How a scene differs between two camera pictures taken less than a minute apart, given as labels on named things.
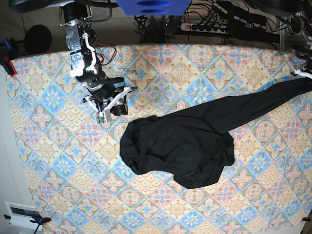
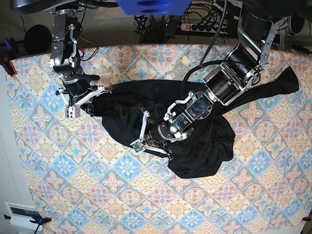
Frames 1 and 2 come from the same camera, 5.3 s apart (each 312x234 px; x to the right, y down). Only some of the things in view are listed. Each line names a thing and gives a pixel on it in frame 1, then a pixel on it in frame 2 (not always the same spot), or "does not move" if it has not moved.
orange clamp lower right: (305, 219) does not move
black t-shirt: (190, 144) -> (123, 107)
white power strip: (212, 28) does not move
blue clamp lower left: (38, 220) does not move
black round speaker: (37, 39) does not move
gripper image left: (104, 92) -> (77, 85)
